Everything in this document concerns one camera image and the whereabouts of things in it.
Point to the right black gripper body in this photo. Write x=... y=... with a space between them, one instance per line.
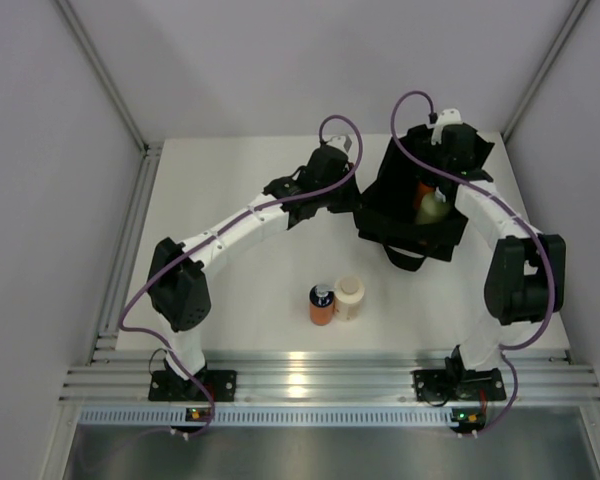
x=438 y=160

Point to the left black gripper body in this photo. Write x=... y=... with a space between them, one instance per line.
x=341 y=199

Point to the orange bottle white pump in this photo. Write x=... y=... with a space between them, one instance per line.
x=422 y=189

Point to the yellow-green pump bottle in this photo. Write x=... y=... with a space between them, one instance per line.
x=434 y=208

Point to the black canvas bag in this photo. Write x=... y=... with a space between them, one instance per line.
x=386 y=214

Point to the cream bottle white cap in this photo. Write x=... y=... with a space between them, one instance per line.
x=349 y=294

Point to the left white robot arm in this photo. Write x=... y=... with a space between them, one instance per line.
x=180 y=272

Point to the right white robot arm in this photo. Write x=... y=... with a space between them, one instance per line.
x=524 y=285

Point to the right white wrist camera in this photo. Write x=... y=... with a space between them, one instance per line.
x=448 y=117

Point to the right aluminium frame post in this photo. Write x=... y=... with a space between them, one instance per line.
x=552 y=53

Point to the aluminium frame post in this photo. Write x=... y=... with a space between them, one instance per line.
x=78 y=31
x=552 y=53

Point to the left aluminium frame post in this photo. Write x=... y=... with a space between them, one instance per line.
x=78 y=31

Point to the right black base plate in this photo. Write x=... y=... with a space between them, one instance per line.
x=438 y=386

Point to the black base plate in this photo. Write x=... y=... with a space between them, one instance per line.
x=167 y=386
x=438 y=386

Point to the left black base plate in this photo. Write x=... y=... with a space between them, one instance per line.
x=167 y=386

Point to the aluminium front rail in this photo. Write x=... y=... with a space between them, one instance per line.
x=541 y=378

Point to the grey slotted cable duct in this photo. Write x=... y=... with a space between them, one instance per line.
x=280 y=416

